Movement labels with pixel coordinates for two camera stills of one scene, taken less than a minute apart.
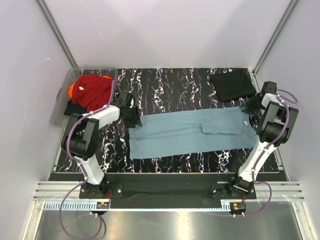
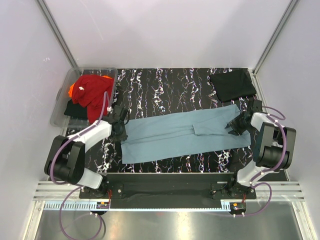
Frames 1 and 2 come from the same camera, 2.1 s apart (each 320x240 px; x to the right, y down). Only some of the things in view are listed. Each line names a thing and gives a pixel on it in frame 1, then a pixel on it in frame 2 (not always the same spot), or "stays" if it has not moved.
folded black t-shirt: [232, 85] stays
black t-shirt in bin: [74, 108] stays
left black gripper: [136, 120] to [123, 136]
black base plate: [162, 191] stays
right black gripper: [247, 105] to [236, 131]
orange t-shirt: [70, 91] stays
